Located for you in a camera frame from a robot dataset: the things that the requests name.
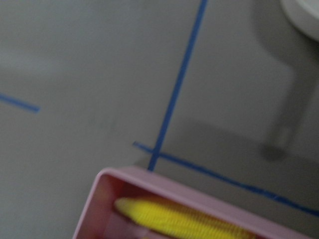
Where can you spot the yellow toy corn cob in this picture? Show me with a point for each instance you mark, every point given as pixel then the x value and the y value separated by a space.
pixel 177 221

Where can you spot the beige plastic dustpan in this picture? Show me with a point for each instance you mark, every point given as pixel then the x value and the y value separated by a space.
pixel 304 15

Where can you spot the pink plastic bin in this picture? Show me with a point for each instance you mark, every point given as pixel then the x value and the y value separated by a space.
pixel 99 220

